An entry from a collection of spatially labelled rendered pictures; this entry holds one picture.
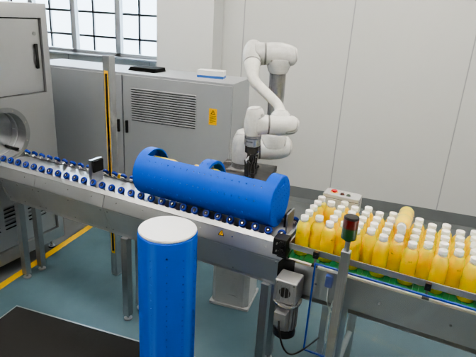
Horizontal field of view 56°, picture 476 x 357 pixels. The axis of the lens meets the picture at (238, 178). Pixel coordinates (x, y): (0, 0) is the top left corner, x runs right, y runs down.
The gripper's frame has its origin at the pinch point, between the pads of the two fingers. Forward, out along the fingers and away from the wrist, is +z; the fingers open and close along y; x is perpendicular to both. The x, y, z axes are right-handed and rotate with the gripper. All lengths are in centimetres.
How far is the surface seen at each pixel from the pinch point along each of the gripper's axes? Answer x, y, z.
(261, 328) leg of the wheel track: 20, 14, 81
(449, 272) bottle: 106, 17, 15
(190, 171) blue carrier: -28.4, 16.1, -4.0
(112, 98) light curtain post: -120, -26, -28
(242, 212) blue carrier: 5.4, 18.3, 11.2
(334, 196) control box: 43.8, -18.9, 5.4
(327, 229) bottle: 51, 20, 8
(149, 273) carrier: -17, 68, 29
